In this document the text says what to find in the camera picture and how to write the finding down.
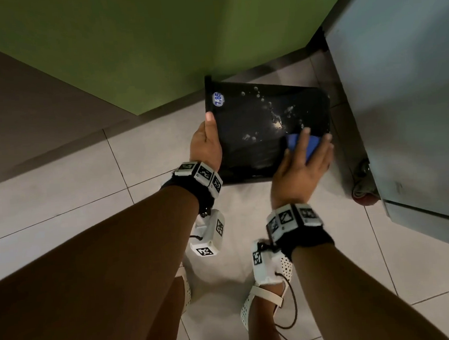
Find person's leg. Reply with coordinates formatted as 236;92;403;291
244;292;285;340
133;274;190;340

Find person's left forearm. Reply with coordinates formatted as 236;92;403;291
0;180;218;340

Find blue sponge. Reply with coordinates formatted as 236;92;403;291
285;131;323;167

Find black marker wristband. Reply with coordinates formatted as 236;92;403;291
159;159;227;219
265;200;336;264

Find person's left hand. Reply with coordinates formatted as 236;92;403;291
187;111;225;173

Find cabinet caster wheel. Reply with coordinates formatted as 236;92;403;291
349;158;380;208

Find person's left leg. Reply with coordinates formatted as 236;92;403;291
133;274;190;340

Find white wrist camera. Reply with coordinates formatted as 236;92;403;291
187;208;229;259
251;238;295;288

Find white perforated sandal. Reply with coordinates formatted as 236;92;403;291
236;256;298;333
177;262;194;314

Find person's right leg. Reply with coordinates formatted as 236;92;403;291
244;292;285;340

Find grey metal cabinet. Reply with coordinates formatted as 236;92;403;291
319;0;449;242

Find person's right forearm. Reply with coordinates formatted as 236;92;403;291
290;232;449;340

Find black rectangular tray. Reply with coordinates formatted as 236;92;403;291
203;66;337;186

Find person's right hand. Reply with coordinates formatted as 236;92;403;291
266;126;339;211

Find thin black cable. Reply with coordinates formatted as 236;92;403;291
271;271;300;331

